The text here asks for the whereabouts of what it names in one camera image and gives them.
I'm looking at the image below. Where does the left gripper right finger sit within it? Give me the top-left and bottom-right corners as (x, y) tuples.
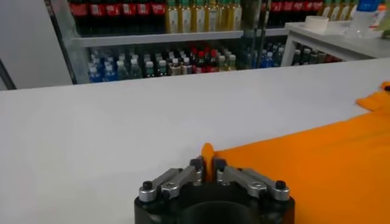
(213, 156), (291, 202)

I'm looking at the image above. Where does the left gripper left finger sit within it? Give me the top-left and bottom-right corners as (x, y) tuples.
(138, 156), (204, 203)

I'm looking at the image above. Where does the orange t-shirt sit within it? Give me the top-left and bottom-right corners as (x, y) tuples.
(200, 81), (390, 224)

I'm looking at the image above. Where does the white cap dark bottle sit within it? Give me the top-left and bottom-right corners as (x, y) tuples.
(169, 57), (182, 76)
(182, 57), (193, 75)
(156, 59), (169, 77)
(144, 60), (157, 78)

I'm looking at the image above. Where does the green water bottle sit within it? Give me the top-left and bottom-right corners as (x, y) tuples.
(117, 60), (130, 81)
(130, 58), (143, 79)

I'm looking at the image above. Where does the drink bottle shelf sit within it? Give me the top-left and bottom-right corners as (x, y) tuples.
(45, 0), (266, 85)

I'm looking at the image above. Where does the glass door beverage cooler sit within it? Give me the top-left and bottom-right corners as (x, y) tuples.
(243, 0), (390, 69)

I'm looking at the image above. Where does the white table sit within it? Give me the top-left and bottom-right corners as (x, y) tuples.
(280, 20), (390, 67)

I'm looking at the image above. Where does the blue label water bottle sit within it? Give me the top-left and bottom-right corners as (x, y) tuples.
(347, 0), (381, 37)

